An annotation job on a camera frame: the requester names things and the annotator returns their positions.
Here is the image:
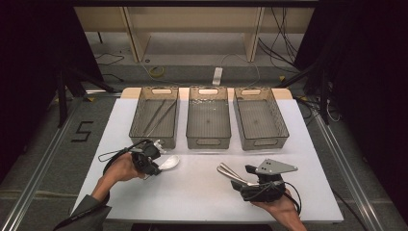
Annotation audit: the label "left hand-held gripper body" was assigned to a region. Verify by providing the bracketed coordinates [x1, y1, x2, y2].
[129, 139, 166, 176]

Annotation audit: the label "thin black floor cable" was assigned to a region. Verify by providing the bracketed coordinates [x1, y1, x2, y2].
[330, 188, 370, 231]

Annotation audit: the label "white table sheet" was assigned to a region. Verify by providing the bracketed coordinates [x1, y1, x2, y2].
[69, 97, 344, 224]

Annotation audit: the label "white floor cable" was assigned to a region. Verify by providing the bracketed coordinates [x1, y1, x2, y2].
[220, 52, 262, 88]

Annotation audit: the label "aluminium floor rail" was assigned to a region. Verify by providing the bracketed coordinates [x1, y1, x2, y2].
[0, 95, 78, 231]
[312, 112, 386, 231]

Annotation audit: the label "metal tongs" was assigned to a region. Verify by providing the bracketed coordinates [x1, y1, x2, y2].
[217, 162, 260, 188]

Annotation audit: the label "pale wooden shelf unit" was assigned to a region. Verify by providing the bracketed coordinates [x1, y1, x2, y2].
[73, 7, 316, 64]

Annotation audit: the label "hand-held gripper cable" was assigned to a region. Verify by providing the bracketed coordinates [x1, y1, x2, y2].
[253, 181, 303, 216]
[97, 138, 152, 176]

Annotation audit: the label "bundle of black cables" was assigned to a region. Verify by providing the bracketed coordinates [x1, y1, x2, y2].
[258, 7, 301, 75]

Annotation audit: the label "white rice spoon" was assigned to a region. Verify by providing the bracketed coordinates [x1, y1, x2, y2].
[143, 154, 181, 181]

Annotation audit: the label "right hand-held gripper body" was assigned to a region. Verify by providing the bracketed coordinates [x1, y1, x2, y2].
[240, 158, 298, 203]

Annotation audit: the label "person's right hand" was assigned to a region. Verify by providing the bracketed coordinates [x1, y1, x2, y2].
[251, 189, 301, 223]

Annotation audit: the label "looped black floor cable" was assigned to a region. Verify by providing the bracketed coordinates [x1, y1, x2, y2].
[94, 52, 125, 83]

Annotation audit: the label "white power strip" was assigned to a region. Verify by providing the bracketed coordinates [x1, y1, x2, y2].
[212, 66, 223, 87]

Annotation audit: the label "person's left hand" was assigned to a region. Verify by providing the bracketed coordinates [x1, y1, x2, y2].
[102, 152, 145, 191]

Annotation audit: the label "right hand-held gripper cable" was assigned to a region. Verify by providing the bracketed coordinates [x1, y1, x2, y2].
[253, 181, 303, 216]

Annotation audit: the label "yellow cable coil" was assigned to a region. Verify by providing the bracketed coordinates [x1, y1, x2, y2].
[149, 65, 166, 79]

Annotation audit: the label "clear grey plastic bin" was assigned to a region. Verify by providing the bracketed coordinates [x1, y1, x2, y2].
[233, 87, 291, 151]
[186, 86, 232, 150]
[128, 86, 180, 149]

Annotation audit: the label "person's grey sleeve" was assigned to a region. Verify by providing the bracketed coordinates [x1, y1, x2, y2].
[52, 193, 113, 231]

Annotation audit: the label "left hand-held gripper cable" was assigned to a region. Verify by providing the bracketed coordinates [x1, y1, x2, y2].
[97, 138, 152, 176]

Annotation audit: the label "black metal stand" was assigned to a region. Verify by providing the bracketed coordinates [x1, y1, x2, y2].
[275, 61, 332, 126]
[56, 64, 117, 129]

